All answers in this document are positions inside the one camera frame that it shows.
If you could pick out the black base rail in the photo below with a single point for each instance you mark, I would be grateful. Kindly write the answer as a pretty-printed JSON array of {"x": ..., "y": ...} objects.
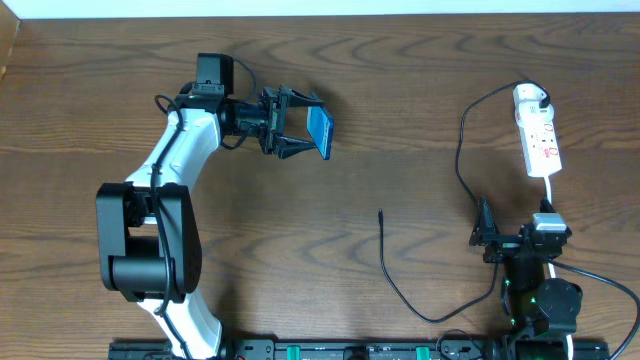
[{"x": 262, "y": 349}]

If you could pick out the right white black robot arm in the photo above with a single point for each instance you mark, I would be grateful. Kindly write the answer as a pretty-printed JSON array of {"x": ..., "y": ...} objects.
[{"x": 543, "y": 309}]

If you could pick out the white charger plug adapter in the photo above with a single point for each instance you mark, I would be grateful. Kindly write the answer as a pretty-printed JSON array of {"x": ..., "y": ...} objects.
[{"x": 530, "y": 94}]

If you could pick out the blue Galaxy smartphone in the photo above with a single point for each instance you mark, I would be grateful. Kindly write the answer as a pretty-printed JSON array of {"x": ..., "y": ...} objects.
[{"x": 320, "y": 126}]

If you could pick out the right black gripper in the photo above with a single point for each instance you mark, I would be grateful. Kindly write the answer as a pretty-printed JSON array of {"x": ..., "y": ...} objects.
[{"x": 509, "y": 240}]

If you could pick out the white power strip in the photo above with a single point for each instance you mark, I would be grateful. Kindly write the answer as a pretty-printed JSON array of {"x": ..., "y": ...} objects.
[{"x": 538, "y": 139}]

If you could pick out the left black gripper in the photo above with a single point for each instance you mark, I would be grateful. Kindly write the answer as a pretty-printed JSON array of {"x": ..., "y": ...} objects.
[{"x": 273, "y": 120}]

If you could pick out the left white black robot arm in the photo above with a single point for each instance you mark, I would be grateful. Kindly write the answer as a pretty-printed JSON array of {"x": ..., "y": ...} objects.
[{"x": 149, "y": 246}]

